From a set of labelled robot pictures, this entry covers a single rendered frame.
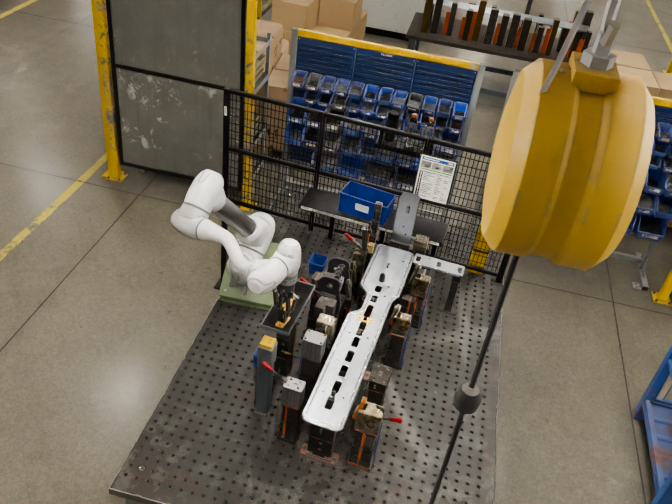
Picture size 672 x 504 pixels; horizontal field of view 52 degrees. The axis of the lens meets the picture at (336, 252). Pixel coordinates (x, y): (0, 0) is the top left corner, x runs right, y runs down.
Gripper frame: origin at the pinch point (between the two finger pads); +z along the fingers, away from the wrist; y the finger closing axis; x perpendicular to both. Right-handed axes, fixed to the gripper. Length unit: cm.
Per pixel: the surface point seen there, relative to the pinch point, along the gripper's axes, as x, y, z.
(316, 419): -29.9, 33.7, 20.0
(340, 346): 14.9, 24.4, 20.0
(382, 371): 8, 49, 17
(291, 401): -25.3, 19.4, 21.8
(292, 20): 438, -225, 33
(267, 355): -17.6, 2.3, 9.2
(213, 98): 215, -177, 26
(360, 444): -21, 53, 35
